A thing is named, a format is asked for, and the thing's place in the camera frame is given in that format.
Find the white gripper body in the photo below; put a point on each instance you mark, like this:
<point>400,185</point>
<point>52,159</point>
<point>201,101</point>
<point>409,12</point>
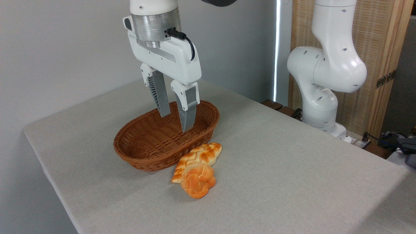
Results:
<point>169,61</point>

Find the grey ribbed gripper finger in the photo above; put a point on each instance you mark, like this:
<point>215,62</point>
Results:
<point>160,94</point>
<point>188,107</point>

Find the round orange knotted bread roll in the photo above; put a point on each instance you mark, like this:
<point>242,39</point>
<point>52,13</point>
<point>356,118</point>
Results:
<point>196,182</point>

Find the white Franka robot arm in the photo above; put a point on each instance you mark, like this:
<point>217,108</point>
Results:
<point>325,71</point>

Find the long braided bread loaf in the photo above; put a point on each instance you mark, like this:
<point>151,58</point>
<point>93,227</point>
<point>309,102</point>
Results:
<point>205,153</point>

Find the brown oval wicker basket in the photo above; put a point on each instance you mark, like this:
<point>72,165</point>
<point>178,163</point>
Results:
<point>143,146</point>

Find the dark brown wooden block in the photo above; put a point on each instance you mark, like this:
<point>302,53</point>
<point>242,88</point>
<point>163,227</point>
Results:
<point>272,104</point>
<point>287,111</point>

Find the grey tablecloth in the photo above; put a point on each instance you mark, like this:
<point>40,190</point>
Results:
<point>276,169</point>

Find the white power strip with plug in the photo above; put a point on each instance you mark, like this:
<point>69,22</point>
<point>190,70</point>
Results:
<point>361,142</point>

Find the dark metal screen hinge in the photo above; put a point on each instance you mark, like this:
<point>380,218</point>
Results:
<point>386,79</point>

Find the wooden woven folding screen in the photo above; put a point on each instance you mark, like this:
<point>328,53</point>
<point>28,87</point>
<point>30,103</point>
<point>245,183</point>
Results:
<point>377,35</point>

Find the dark grey bag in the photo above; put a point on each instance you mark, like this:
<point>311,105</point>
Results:
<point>404,146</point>

